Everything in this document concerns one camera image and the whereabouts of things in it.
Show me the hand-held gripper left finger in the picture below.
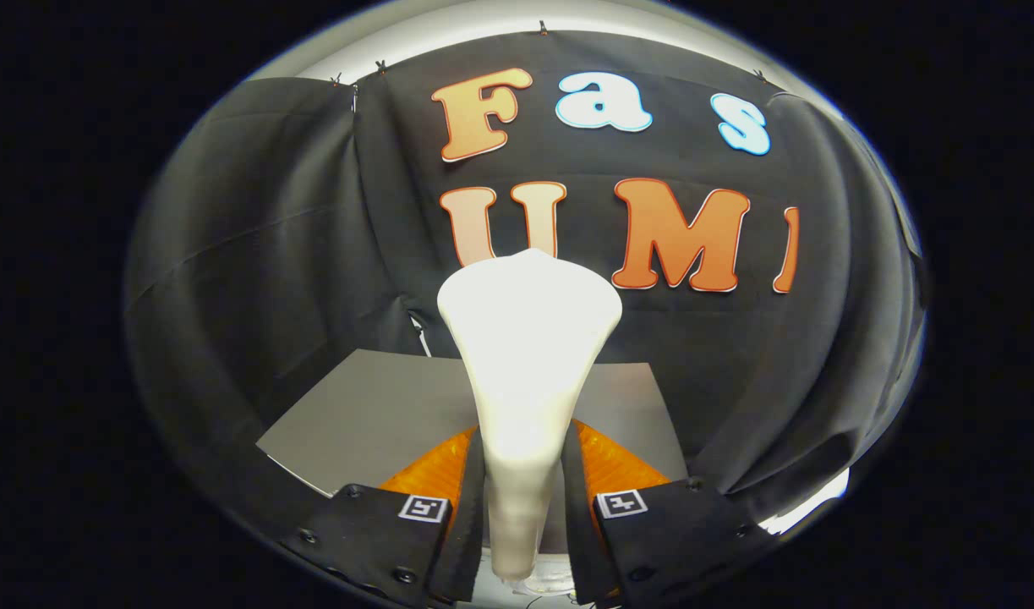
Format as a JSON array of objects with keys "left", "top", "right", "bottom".
[{"left": 280, "top": 423, "right": 489, "bottom": 606}]

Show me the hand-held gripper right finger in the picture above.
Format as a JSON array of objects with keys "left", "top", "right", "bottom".
[{"left": 561, "top": 420, "right": 780, "bottom": 606}]

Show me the white garment steamer head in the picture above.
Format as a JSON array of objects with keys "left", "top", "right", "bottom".
[{"left": 436, "top": 248, "right": 624, "bottom": 583}]

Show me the grey metal cabinet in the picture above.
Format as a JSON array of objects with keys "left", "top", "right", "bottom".
[{"left": 256, "top": 348, "right": 689, "bottom": 500}]

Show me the black backdrop cloth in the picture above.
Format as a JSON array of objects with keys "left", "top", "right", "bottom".
[{"left": 123, "top": 30, "right": 927, "bottom": 542}]

